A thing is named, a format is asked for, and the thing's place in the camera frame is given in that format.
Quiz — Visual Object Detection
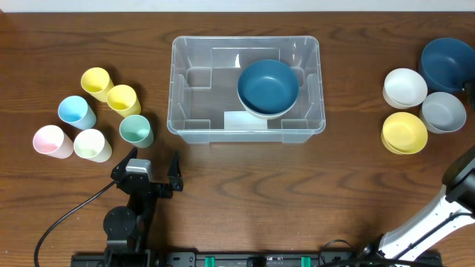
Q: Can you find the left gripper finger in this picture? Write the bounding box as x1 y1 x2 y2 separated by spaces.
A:
167 152 183 191
111 148 138 182

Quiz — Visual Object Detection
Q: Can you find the dark blue bowl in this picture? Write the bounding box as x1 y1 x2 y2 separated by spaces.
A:
418 37 474 94
237 59 300 114

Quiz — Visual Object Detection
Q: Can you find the white small bowl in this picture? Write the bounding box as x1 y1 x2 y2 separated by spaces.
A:
382 68 428 109

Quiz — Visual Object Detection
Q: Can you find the yellow small bowl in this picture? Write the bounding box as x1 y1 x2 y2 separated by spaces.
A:
381 112 428 154

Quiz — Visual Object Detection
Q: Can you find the large beige bowl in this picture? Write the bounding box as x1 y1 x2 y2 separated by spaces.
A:
237 96 297 120

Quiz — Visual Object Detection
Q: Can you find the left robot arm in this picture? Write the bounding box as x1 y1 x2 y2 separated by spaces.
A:
97 148 183 267

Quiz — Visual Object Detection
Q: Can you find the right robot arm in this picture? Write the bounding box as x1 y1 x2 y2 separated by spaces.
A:
377 92 474 261

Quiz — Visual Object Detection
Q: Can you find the clear plastic storage container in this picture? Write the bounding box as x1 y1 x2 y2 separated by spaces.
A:
167 36 326 144

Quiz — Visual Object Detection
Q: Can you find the grey small bowl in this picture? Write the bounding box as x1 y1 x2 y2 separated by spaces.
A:
419 92 467 134

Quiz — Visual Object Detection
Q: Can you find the cream white cup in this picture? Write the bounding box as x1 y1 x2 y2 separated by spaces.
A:
73 129 112 162

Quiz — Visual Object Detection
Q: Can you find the mint green cup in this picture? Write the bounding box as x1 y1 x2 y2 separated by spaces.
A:
119 115 154 148

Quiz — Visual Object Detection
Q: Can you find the yellow cup front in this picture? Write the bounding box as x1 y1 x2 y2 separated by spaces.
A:
107 85 141 117

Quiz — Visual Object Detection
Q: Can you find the yellow cup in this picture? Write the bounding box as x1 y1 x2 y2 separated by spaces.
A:
80 67 114 102
107 85 141 117

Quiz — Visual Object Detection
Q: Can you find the light blue cup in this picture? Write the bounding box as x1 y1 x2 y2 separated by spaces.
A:
58 96 96 130

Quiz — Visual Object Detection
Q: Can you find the pink cup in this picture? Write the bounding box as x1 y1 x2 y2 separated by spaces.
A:
33 125 73 159

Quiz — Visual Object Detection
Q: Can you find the yellow cup rear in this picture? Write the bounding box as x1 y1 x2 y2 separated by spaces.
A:
80 67 114 102

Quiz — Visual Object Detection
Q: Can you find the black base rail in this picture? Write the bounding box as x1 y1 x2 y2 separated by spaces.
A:
70 250 444 267

